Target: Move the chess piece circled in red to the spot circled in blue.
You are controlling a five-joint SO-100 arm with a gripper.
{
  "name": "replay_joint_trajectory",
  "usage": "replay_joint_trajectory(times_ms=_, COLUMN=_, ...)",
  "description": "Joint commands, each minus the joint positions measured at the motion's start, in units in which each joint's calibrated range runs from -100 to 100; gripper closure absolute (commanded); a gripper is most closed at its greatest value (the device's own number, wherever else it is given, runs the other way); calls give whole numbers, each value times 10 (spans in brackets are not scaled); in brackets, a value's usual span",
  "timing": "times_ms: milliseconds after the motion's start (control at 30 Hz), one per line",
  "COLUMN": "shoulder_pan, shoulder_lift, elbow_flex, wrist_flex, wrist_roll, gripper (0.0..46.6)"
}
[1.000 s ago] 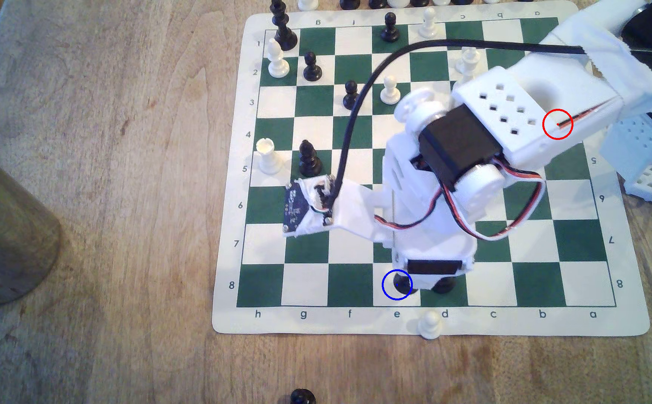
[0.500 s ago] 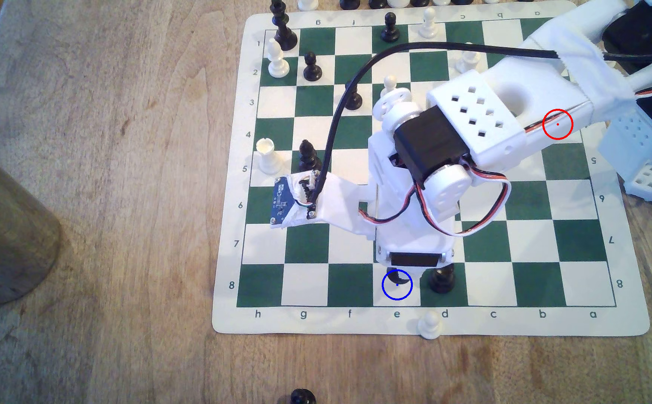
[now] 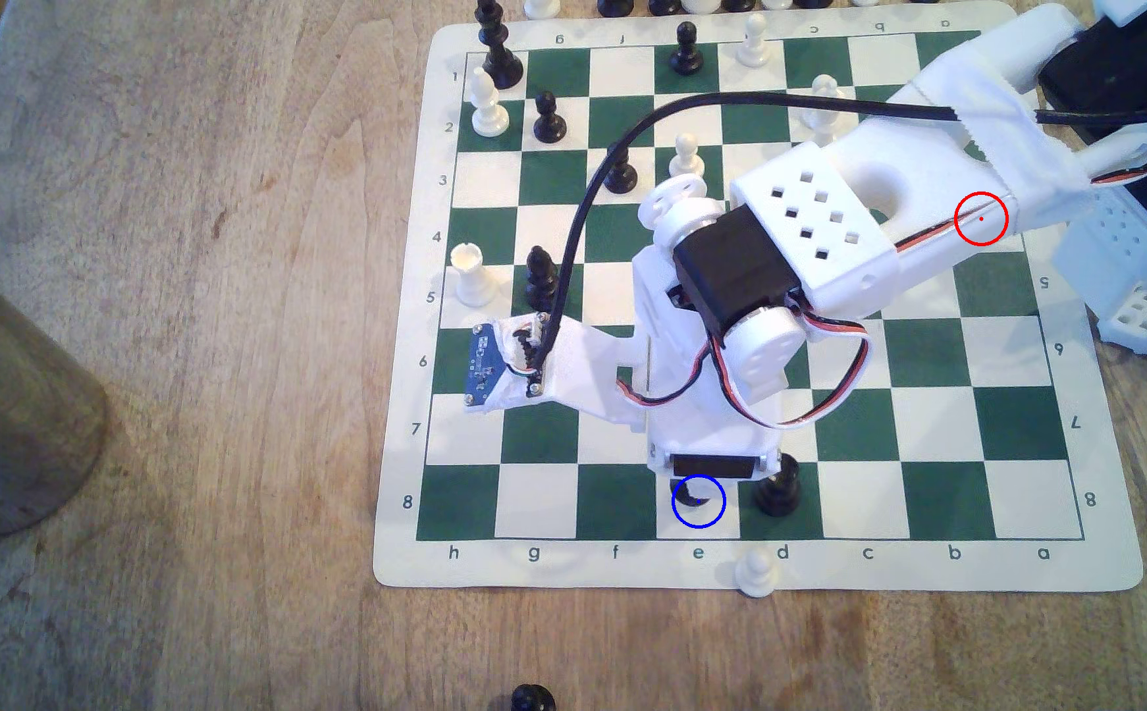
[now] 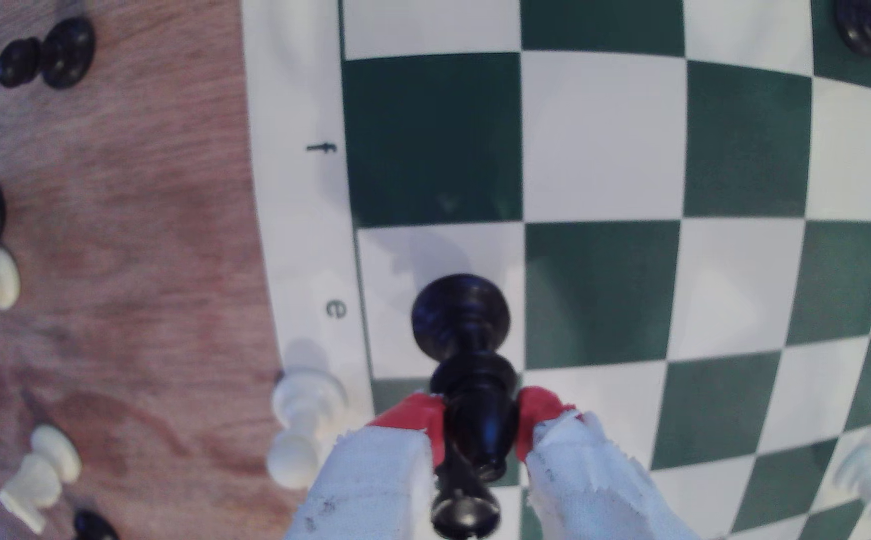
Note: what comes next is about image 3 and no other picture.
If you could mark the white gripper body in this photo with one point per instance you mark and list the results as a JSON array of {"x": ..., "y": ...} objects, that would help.
[{"x": 713, "y": 467}]

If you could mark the black pawn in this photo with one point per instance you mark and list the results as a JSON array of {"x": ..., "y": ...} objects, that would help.
[{"x": 684, "y": 490}]

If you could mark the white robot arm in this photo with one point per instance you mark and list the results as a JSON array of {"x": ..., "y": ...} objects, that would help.
[{"x": 810, "y": 227}]

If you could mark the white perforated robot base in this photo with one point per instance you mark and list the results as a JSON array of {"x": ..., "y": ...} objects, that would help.
[{"x": 1141, "y": 321}]

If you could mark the black rook chess piece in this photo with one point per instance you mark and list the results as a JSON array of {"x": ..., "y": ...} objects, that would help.
[{"x": 777, "y": 494}]

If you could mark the black bishop chess piece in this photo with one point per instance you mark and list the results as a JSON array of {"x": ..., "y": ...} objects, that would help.
[{"x": 538, "y": 281}]

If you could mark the white pawn chess piece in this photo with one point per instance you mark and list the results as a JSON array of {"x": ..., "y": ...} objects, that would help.
[
  {"x": 687, "y": 158},
  {"x": 754, "y": 49},
  {"x": 757, "y": 575}
]

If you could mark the black pawn chess piece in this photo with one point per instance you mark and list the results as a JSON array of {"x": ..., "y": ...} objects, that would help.
[
  {"x": 686, "y": 57},
  {"x": 621, "y": 180},
  {"x": 549, "y": 123}
]

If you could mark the white rook chess piece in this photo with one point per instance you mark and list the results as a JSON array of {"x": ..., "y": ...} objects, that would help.
[{"x": 474, "y": 281}]

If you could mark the green white chess mat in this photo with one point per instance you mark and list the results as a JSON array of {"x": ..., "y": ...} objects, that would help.
[{"x": 929, "y": 464}]

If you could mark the white queen chess piece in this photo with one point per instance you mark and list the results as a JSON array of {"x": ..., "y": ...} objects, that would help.
[{"x": 820, "y": 116}]

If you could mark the white bishop chess piece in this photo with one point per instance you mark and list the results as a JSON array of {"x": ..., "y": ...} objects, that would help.
[{"x": 488, "y": 111}]

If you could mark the black king chess piece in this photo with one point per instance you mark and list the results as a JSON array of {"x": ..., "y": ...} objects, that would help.
[{"x": 499, "y": 59}]

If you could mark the white tape wrap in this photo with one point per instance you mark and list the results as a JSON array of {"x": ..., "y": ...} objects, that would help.
[{"x": 998, "y": 128}]

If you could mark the brown cylindrical container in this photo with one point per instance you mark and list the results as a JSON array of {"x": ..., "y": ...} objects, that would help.
[{"x": 10, "y": 415}]

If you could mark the blue camera board white mount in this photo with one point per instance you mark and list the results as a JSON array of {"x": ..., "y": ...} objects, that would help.
[{"x": 494, "y": 360}]

